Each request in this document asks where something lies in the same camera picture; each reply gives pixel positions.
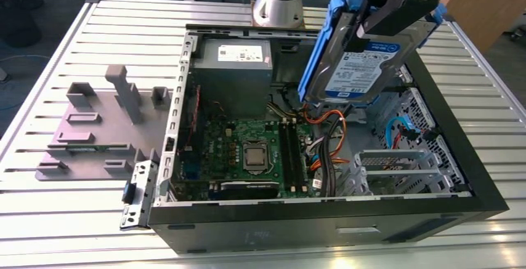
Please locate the green RAM stick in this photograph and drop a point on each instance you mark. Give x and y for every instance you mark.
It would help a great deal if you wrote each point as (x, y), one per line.
(88, 149)

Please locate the black case fan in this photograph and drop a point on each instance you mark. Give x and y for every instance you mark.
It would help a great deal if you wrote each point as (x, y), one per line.
(188, 106)

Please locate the hinged silver slot bracket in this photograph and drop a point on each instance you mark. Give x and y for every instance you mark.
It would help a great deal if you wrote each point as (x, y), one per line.
(141, 189)

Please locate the black open PC case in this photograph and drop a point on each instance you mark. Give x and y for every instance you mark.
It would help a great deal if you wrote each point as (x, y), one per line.
(287, 229)

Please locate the green motherboard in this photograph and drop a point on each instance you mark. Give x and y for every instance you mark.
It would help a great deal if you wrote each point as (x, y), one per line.
(221, 133)

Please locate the grey parts rack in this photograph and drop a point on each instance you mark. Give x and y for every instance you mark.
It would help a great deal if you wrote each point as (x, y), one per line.
(106, 127)

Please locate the grey power supply box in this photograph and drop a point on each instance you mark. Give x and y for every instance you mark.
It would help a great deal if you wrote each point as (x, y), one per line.
(229, 87)

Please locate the black RAM slot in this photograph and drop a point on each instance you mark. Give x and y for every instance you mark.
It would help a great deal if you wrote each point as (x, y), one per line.
(287, 152)
(297, 152)

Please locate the black graphics card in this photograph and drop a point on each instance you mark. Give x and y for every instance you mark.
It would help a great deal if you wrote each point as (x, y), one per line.
(245, 189)

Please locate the hard disk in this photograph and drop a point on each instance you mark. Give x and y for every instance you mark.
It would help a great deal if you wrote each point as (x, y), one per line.
(361, 75)

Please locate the wooden cabinet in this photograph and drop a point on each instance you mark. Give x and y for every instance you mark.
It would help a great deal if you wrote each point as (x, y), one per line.
(484, 4)

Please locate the silver disk bay cage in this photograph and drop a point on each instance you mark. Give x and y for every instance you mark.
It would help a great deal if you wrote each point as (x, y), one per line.
(397, 172)

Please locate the blue expansion slot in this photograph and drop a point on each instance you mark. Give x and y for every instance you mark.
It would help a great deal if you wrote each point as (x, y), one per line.
(190, 170)

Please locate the silver CPU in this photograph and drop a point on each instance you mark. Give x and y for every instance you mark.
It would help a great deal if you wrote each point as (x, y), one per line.
(255, 155)

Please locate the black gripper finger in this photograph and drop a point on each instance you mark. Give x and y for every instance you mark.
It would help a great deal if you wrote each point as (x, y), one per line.
(355, 39)
(393, 13)

